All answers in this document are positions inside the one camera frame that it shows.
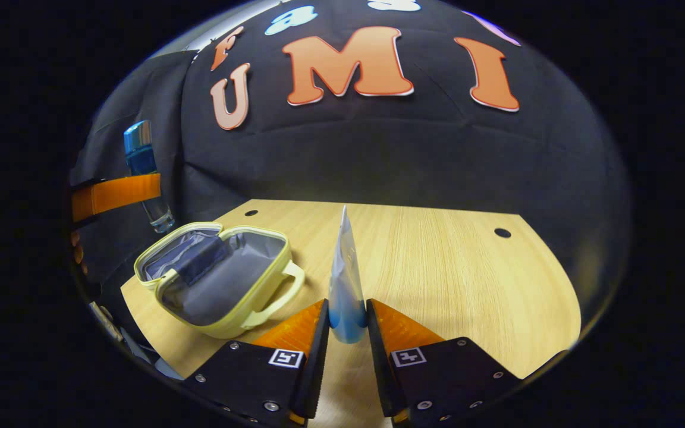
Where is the cream yellow suitcase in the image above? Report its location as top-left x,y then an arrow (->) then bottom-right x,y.
133,221 -> 307,340

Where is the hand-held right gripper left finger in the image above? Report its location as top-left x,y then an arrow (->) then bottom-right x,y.
182,298 -> 330,427

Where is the white and blue cream tube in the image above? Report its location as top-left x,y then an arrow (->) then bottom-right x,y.
328,204 -> 369,345

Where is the blue skin care bottle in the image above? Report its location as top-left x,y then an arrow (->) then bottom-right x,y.
123,119 -> 176,234

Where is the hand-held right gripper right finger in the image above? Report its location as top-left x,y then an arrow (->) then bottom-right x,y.
366,298 -> 521,426

